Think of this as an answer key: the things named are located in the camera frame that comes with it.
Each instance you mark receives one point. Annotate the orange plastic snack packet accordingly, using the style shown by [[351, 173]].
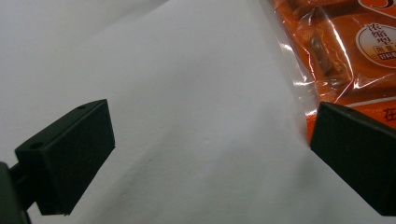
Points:
[[348, 59]]

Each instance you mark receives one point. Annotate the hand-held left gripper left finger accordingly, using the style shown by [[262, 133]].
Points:
[[71, 161]]

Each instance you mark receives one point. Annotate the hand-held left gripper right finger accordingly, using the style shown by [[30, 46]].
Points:
[[355, 155]]

